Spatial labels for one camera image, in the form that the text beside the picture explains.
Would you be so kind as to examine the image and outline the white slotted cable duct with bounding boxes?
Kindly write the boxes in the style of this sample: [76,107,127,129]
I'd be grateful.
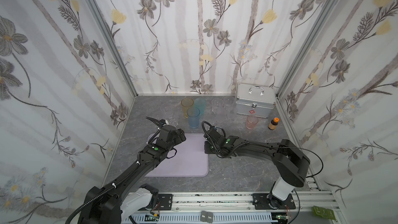
[123,212,278,224]

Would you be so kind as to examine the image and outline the green circuit board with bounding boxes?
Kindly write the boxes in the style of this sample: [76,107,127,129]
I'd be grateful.
[312,206,336,220]

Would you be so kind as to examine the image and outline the teal dotted plastic tumbler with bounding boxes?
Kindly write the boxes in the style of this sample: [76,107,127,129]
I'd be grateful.
[194,97,206,116]

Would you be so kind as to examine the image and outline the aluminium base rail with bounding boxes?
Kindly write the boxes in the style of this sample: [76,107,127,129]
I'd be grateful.
[154,191,343,215]

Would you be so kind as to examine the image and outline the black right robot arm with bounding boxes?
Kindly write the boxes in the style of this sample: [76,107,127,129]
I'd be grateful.
[202,121,311,209]

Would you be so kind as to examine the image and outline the clear tall tumbler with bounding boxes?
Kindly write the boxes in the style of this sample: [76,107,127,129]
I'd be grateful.
[211,98,223,114]
[223,96,236,119]

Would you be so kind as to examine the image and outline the clear faceted glass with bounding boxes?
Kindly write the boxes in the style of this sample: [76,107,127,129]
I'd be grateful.
[169,118,178,127]
[160,107,174,121]

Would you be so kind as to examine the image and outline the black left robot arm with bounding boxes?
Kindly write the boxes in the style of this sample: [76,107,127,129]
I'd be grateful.
[65,125,186,224]

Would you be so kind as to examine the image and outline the silver metal first-aid case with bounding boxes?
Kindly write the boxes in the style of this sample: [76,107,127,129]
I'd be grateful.
[236,83,276,118]

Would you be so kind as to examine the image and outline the pink plastic cup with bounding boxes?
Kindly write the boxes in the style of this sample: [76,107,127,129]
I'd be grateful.
[246,115,259,130]

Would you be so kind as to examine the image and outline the blue frosted plastic tumbler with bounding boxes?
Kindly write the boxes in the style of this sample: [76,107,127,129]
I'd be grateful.
[187,107,200,129]

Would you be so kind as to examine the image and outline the brown bottle orange cap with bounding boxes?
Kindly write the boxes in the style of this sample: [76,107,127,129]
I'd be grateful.
[268,117,279,130]

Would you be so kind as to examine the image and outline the lilac plastic tray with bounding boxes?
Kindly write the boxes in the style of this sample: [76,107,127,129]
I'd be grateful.
[146,133,208,177]

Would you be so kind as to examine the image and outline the yellow plastic tumbler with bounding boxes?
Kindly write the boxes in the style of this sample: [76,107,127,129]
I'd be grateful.
[180,97,194,118]

